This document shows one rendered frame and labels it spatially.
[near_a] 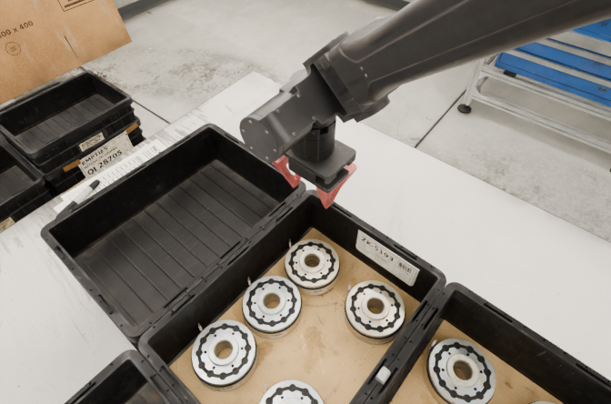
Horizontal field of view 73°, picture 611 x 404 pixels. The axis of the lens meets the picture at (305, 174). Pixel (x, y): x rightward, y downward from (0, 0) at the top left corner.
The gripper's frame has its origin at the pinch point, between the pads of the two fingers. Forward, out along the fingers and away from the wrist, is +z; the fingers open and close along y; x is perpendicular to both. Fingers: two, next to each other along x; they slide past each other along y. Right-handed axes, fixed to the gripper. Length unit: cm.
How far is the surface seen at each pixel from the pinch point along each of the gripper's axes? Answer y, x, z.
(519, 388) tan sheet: 38.3, 5.5, 23.4
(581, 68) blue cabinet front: 16, 180, 59
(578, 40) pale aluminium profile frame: 10, 176, 45
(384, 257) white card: 10.5, 8.1, 17.4
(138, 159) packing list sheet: -65, 2, 36
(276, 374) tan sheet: 7.7, -17.6, 23.5
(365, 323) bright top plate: 14.4, -2.8, 20.2
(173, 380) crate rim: -0.7, -29.3, 15.0
